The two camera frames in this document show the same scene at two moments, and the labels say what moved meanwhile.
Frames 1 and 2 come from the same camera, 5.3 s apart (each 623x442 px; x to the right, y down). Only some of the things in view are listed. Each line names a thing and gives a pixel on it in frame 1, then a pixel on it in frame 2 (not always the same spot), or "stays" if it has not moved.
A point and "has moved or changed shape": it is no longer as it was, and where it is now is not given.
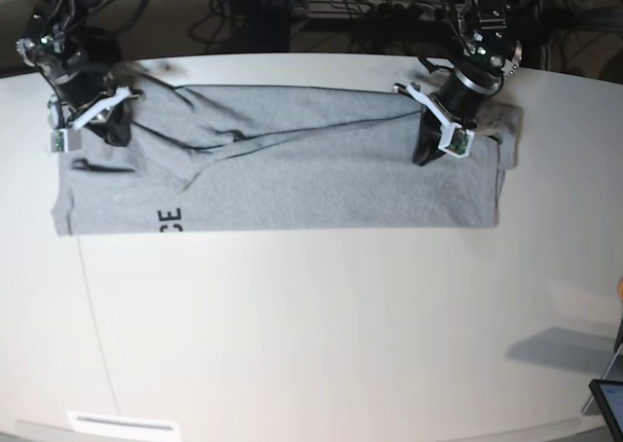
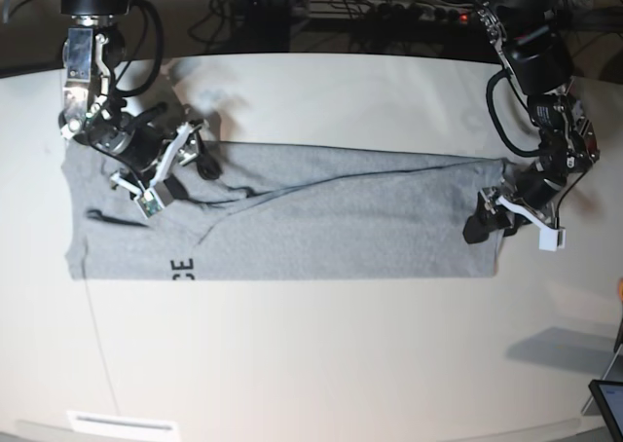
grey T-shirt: (241, 158) has moved or changed shape
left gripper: (118, 128) → (145, 148)
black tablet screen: (611, 394) stays
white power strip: (381, 9) stays
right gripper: (428, 132) → (536, 196)
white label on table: (88, 422) stays
